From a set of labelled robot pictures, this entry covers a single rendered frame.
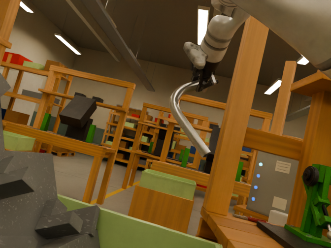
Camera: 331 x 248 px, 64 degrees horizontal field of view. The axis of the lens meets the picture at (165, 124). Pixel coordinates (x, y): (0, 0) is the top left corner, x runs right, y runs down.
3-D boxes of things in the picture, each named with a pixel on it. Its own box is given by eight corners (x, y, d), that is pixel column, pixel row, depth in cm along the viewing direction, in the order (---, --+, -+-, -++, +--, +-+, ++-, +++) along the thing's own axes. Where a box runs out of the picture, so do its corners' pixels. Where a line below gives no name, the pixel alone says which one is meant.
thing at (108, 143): (169, 179, 1005) (183, 122, 1025) (96, 159, 1047) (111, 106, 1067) (170, 177, 1058) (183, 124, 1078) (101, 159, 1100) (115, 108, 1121)
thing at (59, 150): (59, 156, 853) (63, 143, 857) (36, 150, 860) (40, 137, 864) (74, 156, 972) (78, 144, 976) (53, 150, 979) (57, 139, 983)
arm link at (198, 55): (181, 47, 75) (186, 30, 70) (213, 39, 79) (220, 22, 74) (197, 71, 72) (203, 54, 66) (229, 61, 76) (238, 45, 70)
